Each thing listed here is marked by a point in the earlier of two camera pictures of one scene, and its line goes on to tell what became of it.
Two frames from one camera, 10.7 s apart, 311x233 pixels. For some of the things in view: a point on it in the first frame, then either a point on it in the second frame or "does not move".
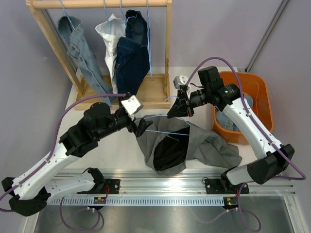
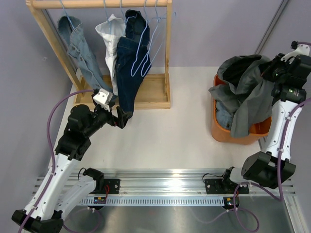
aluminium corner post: [273, 21] does not move
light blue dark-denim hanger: [130, 17] does not move
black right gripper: [181, 107] to [267, 69]
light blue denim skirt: [223, 121] does not move
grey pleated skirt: [171, 142] to [243, 92]
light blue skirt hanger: [148, 37] to [132, 74]
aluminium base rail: [169, 188] does not move
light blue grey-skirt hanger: [165, 115] to [161, 30]
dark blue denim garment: [133, 53] does not move
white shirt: [111, 30] does not move
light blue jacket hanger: [61, 3] does not move
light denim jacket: [79, 46] does not move
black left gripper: [138, 130] to [122, 116]
